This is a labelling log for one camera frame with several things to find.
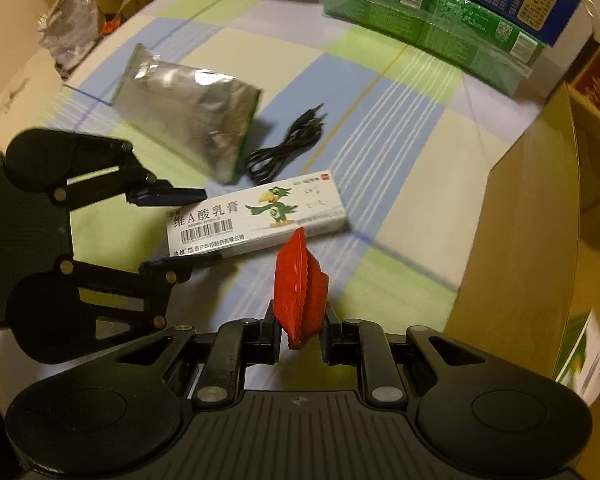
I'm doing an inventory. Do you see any red snack packet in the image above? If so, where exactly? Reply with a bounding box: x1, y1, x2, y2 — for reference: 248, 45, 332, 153
273, 228, 329, 350

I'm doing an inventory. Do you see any silver foil pouch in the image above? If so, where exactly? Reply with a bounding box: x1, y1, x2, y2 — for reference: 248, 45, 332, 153
111, 44, 261, 184

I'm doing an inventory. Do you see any white parrot ointment box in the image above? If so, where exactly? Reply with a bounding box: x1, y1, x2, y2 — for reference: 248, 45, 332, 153
166, 170, 347, 257

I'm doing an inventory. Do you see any white green throat spray box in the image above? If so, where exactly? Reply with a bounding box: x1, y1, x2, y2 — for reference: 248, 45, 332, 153
554, 311, 600, 406

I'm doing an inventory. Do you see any checkered tablecloth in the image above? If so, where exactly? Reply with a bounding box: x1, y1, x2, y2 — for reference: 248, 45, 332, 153
0, 0, 539, 333

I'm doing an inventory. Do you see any crumpled plastic bag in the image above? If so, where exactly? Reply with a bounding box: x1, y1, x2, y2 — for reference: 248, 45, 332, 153
38, 0, 102, 79

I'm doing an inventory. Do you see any brown cardboard box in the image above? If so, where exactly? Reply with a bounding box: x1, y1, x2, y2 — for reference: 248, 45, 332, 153
445, 84, 600, 379

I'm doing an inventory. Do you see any green wrapped box pack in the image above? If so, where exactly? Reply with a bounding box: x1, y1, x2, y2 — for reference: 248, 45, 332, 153
322, 0, 545, 96

